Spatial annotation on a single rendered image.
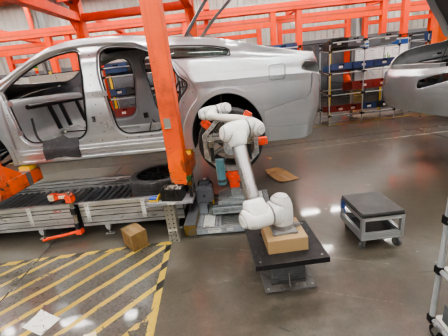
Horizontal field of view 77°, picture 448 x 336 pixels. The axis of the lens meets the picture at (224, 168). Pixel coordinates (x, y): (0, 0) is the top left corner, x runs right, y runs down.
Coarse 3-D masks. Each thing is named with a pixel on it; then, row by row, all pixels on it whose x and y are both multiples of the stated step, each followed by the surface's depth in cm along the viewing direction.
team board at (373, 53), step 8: (408, 40) 719; (376, 48) 720; (392, 48) 722; (400, 48) 724; (360, 56) 723; (368, 56) 725; (376, 56) 726; (392, 56) 729; (360, 72) 736; (368, 72) 737; (376, 72) 739; (384, 72) 740; (352, 80) 742; (352, 96) 753; (352, 112) 767
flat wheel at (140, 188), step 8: (152, 168) 349; (160, 168) 352; (136, 176) 327; (144, 176) 331; (152, 176) 326; (160, 176) 323; (168, 176) 320; (136, 184) 305; (144, 184) 300; (152, 184) 299; (160, 184) 300; (168, 184) 304; (136, 192) 310; (144, 192) 303; (152, 192) 302
